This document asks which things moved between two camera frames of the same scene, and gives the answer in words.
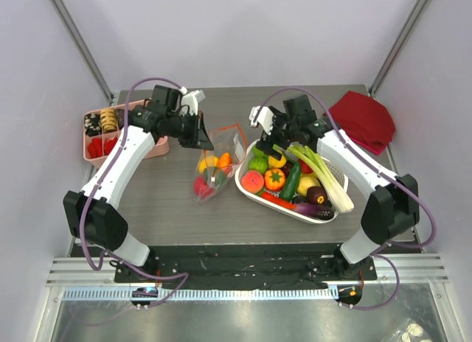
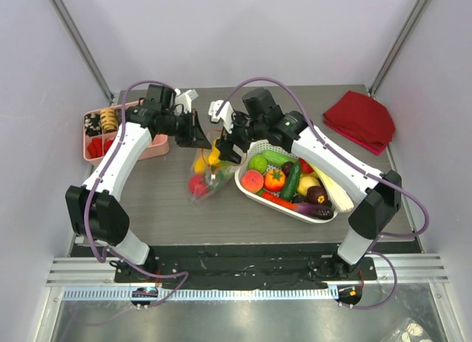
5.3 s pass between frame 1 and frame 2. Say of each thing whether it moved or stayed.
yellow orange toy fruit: moved
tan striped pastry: stayed
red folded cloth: stayed
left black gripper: stayed
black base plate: stayed
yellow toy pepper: moved
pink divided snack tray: stayed
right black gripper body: moved
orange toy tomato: stayed
